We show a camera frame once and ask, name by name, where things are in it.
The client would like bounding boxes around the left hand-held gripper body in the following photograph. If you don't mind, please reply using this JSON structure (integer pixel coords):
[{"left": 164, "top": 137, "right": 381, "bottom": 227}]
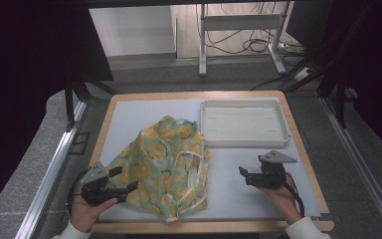
[{"left": 79, "top": 161, "right": 128, "bottom": 206}]

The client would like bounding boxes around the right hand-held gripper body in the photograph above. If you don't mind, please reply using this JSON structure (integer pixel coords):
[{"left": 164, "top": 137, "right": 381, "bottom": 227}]
[{"left": 245, "top": 149, "right": 298, "bottom": 190}]

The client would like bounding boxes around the person's left hand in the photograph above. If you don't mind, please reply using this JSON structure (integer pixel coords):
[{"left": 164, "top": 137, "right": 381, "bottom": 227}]
[{"left": 69, "top": 189, "right": 118, "bottom": 234}]

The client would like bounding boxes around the person's right hand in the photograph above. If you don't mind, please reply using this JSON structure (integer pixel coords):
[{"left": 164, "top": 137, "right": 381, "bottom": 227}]
[{"left": 258, "top": 172, "right": 304, "bottom": 226}]

